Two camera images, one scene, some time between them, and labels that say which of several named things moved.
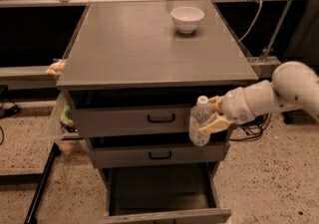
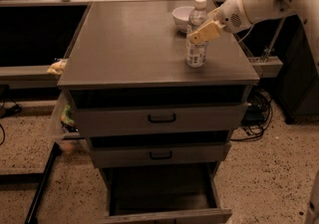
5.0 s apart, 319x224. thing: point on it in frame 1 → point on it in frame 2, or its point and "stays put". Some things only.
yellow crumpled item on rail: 57,68 stays put
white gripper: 233,105 → 231,13
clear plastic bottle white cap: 198,113 → 197,54
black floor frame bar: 35,178 stays put
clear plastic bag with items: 63,126 stays put
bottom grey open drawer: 166,193 stays put
